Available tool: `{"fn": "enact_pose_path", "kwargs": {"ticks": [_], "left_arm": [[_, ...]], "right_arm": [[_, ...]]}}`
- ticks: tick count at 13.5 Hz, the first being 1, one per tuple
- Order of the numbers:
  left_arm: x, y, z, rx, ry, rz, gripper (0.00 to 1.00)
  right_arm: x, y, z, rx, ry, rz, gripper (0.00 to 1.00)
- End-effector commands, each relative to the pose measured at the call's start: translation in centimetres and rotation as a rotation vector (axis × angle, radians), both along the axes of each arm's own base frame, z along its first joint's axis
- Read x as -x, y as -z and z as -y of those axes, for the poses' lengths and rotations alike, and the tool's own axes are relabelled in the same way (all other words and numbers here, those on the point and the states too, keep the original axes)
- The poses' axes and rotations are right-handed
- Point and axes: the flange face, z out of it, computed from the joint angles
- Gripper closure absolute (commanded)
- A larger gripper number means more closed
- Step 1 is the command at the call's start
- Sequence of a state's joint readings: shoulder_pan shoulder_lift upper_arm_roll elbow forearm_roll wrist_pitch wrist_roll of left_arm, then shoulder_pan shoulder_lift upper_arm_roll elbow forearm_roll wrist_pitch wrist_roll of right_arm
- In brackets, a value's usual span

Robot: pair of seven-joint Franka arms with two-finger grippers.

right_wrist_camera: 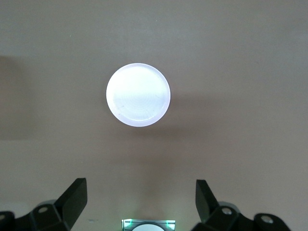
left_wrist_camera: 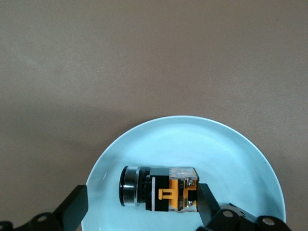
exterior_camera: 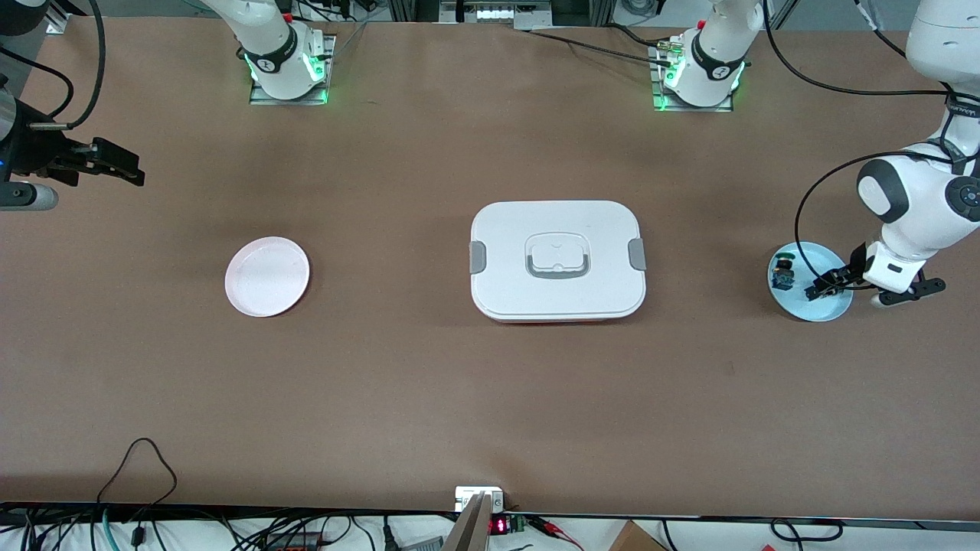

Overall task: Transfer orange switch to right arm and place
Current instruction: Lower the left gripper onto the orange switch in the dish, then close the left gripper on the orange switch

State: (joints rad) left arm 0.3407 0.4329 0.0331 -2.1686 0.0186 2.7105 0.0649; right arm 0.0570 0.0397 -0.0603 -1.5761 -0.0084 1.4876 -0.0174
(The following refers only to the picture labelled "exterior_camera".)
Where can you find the red digit display module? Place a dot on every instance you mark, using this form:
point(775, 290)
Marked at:
point(499, 526)

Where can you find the white lunch box grey latches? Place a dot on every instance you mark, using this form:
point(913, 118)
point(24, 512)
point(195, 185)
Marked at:
point(559, 298)

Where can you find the silver metal frame box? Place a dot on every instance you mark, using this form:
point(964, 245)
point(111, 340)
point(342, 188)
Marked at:
point(494, 14)

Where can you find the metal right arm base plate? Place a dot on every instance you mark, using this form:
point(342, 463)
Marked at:
point(264, 100)

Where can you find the white mounting plate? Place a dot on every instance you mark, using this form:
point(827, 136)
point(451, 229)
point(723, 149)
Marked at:
point(463, 497)

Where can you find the green push button switch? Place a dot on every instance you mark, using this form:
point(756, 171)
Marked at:
point(782, 277)

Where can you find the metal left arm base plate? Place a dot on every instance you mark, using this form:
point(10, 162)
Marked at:
point(693, 109)

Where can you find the light blue round plate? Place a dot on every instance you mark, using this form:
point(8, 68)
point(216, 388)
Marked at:
point(831, 306)

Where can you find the pink round plate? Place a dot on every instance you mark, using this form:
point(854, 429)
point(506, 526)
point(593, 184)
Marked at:
point(268, 279)

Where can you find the aluminium frame corner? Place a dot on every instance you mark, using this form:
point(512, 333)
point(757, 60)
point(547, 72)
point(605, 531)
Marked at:
point(57, 23)

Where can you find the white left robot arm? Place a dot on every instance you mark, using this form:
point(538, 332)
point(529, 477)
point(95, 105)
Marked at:
point(930, 199)

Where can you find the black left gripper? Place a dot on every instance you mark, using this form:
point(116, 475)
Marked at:
point(851, 270)

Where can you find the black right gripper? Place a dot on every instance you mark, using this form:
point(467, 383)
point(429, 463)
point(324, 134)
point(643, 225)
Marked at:
point(40, 155)

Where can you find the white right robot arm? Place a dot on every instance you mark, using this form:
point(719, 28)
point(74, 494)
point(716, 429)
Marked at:
point(268, 38)

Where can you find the cardboard box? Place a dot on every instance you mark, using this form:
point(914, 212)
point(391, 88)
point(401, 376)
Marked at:
point(635, 539)

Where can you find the red clip lead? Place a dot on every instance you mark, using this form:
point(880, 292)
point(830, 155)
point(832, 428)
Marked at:
point(555, 529)

